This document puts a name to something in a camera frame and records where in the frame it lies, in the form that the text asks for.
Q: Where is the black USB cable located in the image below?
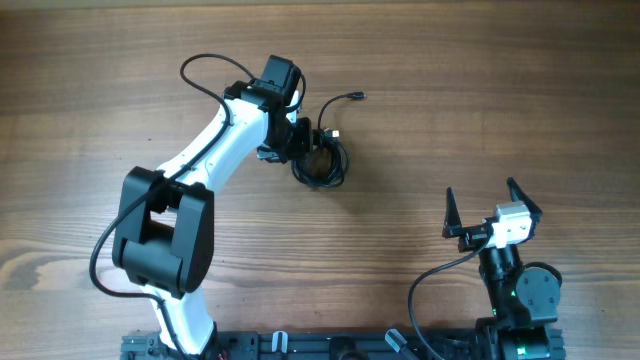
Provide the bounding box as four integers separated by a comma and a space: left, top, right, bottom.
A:
289, 91, 368, 190

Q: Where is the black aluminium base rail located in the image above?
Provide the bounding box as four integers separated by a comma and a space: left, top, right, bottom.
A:
119, 327, 567, 360

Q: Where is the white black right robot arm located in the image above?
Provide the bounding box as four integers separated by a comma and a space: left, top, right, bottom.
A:
442, 178, 567, 360

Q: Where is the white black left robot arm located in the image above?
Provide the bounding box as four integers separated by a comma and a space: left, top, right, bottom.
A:
104, 55, 313, 359

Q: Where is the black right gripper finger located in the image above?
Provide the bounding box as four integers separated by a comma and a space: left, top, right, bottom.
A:
442, 187, 462, 238
506, 177, 543, 220

